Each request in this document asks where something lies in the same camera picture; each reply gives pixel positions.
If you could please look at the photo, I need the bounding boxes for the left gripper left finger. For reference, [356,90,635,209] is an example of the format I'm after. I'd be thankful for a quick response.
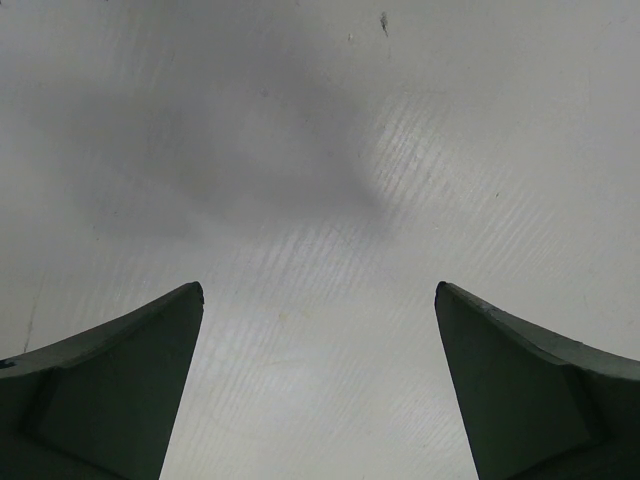
[1,282,204,479]

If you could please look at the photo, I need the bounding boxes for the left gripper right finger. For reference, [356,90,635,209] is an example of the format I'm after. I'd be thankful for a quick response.
[434,282,639,479]

